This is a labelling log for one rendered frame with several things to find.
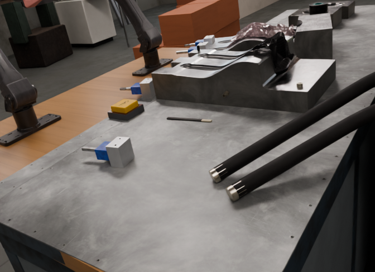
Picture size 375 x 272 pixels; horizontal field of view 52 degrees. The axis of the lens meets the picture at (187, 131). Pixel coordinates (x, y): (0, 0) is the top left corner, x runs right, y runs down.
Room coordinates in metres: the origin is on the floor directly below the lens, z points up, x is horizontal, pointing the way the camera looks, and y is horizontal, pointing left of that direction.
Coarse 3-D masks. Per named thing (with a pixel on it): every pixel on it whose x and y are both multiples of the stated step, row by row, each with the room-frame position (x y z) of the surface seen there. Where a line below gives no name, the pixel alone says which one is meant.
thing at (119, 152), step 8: (104, 144) 0.82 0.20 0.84; (112, 144) 0.79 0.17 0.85; (120, 144) 0.78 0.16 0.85; (128, 144) 0.80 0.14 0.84; (96, 152) 0.80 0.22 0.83; (104, 152) 0.79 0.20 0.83; (112, 152) 0.78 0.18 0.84; (120, 152) 0.77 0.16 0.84; (128, 152) 0.79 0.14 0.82; (112, 160) 0.78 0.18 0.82; (120, 160) 0.77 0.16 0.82; (128, 160) 0.79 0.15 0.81
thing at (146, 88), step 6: (150, 78) 1.25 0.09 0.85; (138, 84) 1.24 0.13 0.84; (144, 84) 1.21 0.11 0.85; (150, 84) 1.20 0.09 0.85; (132, 90) 1.23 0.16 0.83; (138, 90) 1.22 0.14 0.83; (144, 90) 1.21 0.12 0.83; (150, 90) 1.20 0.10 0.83; (144, 96) 1.21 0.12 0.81; (150, 96) 1.20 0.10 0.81
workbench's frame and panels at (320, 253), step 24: (360, 144) 0.88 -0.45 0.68; (360, 168) 0.90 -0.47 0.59; (336, 192) 0.69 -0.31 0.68; (360, 192) 0.91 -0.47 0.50; (312, 216) 0.50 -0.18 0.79; (336, 216) 0.70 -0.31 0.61; (360, 216) 0.92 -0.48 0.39; (0, 240) 0.72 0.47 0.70; (24, 240) 0.60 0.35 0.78; (312, 240) 0.55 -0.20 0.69; (336, 240) 0.70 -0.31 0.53; (360, 240) 0.93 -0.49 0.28; (24, 264) 0.68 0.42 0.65; (48, 264) 0.60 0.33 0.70; (288, 264) 0.41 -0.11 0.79; (312, 264) 0.56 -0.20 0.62; (336, 264) 0.70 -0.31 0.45; (360, 264) 0.95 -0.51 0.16
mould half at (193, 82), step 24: (168, 72) 1.16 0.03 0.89; (192, 72) 1.13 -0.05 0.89; (216, 72) 1.07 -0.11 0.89; (240, 72) 0.99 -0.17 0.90; (264, 72) 0.97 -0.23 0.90; (288, 72) 1.04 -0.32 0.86; (312, 72) 1.00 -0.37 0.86; (168, 96) 1.15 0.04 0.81; (192, 96) 1.09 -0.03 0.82; (216, 96) 1.04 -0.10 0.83; (240, 96) 0.99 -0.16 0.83; (264, 96) 0.95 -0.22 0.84; (288, 96) 0.90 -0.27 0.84; (312, 96) 0.90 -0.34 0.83
